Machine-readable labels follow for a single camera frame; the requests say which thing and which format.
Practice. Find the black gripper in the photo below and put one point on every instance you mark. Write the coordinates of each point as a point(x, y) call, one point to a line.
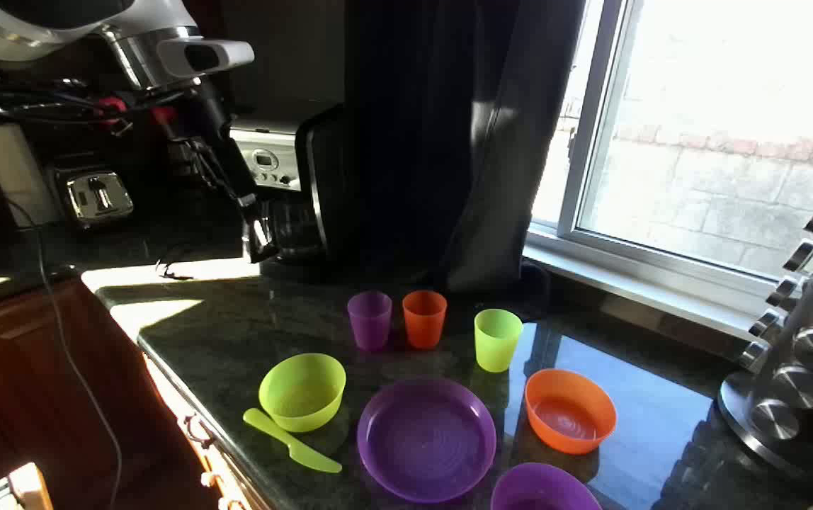
point(188, 124)

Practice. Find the purple plastic cup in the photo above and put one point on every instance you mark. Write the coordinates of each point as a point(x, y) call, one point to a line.
point(542, 488)
point(369, 322)

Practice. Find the orange plastic cup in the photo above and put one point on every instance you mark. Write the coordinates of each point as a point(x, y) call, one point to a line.
point(422, 322)

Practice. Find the green plastic cup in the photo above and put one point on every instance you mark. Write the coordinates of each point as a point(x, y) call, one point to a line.
point(495, 342)

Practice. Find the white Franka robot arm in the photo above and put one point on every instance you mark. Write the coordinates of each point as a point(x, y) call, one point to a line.
point(46, 29)

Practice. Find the stainless steel coffee maker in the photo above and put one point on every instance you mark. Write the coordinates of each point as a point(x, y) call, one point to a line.
point(273, 156)

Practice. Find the silver toaster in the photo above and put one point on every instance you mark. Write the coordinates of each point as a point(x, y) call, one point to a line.
point(95, 196)

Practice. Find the white paper towel roll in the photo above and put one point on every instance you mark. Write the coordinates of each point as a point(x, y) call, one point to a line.
point(10, 172)

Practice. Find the dark curtain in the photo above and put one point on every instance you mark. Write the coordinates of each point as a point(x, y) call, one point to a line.
point(442, 142)

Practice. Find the green plastic bowl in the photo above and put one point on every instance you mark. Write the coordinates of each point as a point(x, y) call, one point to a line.
point(300, 393)

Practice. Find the brown wooden cabinet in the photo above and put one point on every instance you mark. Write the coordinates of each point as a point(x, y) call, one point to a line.
point(27, 377)

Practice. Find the green plastic knife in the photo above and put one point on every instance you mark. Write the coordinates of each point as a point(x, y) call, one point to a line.
point(293, 444)

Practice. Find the purple plastic plate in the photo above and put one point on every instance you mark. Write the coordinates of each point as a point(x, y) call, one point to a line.
point(425, 440)

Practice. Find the white box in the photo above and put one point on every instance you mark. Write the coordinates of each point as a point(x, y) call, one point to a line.
point(10, 488)

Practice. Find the orange plastic bowl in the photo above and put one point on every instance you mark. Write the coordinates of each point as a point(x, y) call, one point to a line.
point(569, 411)

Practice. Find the white framed window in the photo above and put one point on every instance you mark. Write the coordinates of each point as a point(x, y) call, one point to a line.
point(689, 142)

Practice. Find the metal spice rack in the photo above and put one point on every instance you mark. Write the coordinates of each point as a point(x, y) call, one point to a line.
point(804, 359)

